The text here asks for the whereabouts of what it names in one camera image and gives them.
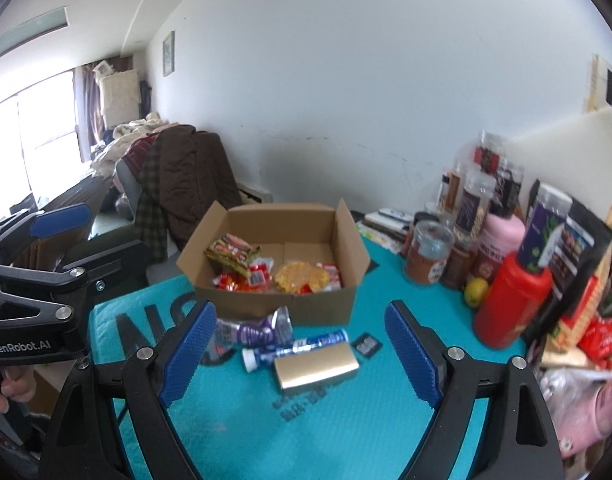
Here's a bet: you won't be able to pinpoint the clear plastic bags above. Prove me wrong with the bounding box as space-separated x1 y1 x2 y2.
536 365 612 411

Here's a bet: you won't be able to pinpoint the bright window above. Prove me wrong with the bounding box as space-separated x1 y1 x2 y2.
0 72 81 196

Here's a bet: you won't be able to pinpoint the purple silver snack packet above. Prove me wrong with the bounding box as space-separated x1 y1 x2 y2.
206 306 293 356

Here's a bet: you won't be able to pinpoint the large red snack packet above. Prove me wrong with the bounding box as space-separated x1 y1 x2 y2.
245 257 277 293

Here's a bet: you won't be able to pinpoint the grey chair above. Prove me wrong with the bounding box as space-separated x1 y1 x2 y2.
114 160 146 221

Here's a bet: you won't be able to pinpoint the yellow green lemon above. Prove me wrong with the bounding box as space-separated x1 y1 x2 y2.
464 277 489 307

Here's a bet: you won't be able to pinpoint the small framed wall picture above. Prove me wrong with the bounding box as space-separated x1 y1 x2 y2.
162 31 177 77

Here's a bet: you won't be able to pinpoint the stack of flat cardboard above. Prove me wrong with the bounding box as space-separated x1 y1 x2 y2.
8 175 119 273

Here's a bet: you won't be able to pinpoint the teal bubble mat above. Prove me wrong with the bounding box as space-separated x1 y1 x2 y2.
88 237 529 480

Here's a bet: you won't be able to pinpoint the small black packet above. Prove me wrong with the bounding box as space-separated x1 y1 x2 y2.
352 334 384 358

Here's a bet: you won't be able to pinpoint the wide jar brown powder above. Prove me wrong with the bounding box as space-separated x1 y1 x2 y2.
405 220 454 286

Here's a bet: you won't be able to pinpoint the blue tablet tube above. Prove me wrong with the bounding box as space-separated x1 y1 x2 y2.
242 329 349 373

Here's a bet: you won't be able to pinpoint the pink bottle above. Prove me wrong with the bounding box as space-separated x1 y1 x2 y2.
470 212 527 286

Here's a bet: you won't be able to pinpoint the dark green plaid cloth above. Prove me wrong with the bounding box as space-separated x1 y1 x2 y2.
136 142 174 261

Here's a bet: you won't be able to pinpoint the clear jar brown label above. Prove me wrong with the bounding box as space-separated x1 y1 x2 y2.
438 160 464 211

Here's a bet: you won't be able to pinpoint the red striped cloth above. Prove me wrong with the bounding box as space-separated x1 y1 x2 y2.
123 135 159 176

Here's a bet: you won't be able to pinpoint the clear jar red label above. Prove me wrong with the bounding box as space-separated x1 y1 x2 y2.
473 130 507 176

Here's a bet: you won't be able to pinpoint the clear jar dark label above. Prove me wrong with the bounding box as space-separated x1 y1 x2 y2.
491 157 524 218

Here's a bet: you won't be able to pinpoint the large black pouch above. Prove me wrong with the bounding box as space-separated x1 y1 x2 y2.
536 197 612 341

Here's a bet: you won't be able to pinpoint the yellow red snack box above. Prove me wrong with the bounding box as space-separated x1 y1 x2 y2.
541 255 612 361

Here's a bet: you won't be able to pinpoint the white baseboard heater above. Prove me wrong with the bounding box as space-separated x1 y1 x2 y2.
236 182 274 206

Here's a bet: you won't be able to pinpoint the brown quilted jacket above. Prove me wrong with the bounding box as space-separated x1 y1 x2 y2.
153 125 241 256

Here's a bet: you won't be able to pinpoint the clear jar purple label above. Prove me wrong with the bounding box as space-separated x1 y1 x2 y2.
516 184 573 273

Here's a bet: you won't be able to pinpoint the red snack bag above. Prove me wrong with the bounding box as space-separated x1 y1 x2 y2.
578 317 612 361

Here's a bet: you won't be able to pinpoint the floral paper pack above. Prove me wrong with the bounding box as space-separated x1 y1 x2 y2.
358 222 411 256

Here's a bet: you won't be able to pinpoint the white remote control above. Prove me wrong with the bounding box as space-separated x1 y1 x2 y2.
378 207 414 224

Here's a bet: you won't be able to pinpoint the small red snack packet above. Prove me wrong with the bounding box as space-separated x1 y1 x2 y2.
213 272 247 293

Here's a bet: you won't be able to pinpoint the clear waffle cookie packet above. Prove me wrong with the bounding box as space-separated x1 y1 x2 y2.
273 260 331 295

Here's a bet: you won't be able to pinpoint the narrow black pouch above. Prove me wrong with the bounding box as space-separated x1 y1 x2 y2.
526 179 544 221

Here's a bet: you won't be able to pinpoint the person's left hand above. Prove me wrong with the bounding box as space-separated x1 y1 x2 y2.
0 365 36 413

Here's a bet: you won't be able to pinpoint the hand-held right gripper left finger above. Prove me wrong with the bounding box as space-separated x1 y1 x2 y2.
38 300 217 480

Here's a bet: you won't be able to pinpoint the gold rectangular box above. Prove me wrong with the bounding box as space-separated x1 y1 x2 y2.
273 345 361 393

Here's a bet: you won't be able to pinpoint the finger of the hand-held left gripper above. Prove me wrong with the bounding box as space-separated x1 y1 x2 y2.
0 240 149 322
0 203 92 266

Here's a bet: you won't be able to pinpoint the green red noodle packet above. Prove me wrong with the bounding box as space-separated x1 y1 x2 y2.
204 232 263 277

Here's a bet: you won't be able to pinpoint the tall jar with seeds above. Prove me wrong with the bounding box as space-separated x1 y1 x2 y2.
453 172 497 246

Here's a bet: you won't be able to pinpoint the brown cardboard box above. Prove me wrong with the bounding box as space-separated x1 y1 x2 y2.
176 198 371 326

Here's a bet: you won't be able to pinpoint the red flask bottle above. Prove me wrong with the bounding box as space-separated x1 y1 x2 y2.
473 252 554 351

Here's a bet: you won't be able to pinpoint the dark green chair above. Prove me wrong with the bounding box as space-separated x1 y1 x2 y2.
60 220 151 306

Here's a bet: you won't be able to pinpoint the red white snack packet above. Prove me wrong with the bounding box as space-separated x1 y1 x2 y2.
306 261 343 293

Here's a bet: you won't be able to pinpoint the cream bedding pile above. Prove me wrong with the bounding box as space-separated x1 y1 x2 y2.
88 114 179 176

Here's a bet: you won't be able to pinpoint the cream quilted panel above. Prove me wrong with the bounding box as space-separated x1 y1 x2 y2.
98 69 139 128

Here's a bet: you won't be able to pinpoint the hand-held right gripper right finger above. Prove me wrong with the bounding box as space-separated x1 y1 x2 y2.
384 300 564 480

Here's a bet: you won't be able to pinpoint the brown curtain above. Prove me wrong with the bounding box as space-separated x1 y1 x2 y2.
73 57 136 161

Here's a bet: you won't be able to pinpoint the recessed ceiling light panel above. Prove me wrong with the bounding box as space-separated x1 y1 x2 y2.
0 7 67 63

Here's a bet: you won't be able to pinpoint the small brown jar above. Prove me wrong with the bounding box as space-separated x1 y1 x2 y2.
441 240 479 290

